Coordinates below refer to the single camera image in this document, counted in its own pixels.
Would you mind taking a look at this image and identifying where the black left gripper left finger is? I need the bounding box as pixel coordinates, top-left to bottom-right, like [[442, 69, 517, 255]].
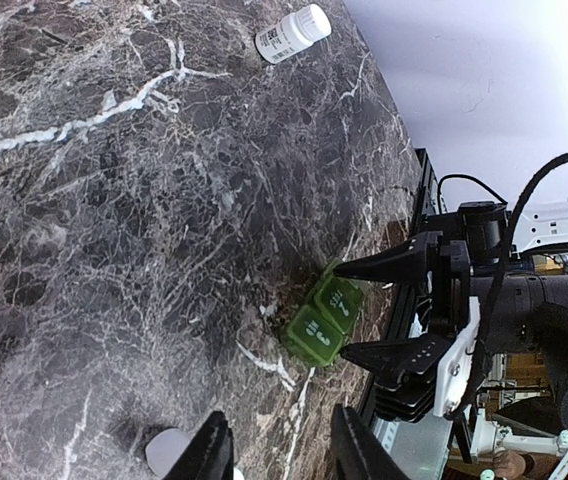
[[163, 411, 234, 480]]

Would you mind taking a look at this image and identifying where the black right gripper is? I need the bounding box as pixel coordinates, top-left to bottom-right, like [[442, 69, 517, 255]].
[[333, 231, 471, 388]]

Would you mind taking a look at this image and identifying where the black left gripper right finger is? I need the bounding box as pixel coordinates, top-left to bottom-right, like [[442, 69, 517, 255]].
[[330, 404, 409, 480]]

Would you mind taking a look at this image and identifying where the green weekly pill organizer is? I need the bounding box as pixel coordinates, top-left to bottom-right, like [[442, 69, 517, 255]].
[[280, 259, 364, 367]]

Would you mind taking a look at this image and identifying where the white pill bottle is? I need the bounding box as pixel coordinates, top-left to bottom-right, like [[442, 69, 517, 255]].
[[145, 428, 245, 479], [255, 4, 332, 64]]

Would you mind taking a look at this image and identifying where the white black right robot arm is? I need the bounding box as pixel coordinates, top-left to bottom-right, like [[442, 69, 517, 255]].
[[334, 201, 568, 430]]

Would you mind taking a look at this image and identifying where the black front table rail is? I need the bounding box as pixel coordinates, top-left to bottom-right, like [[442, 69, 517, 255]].
[[353, 147, 445, 451]]

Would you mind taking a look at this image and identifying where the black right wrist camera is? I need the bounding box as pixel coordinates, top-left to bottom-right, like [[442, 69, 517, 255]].
[[374, 372, 436, 423]]

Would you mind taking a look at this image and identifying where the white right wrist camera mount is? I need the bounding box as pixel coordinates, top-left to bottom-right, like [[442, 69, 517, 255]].
[[433, 296, 481, 418]]

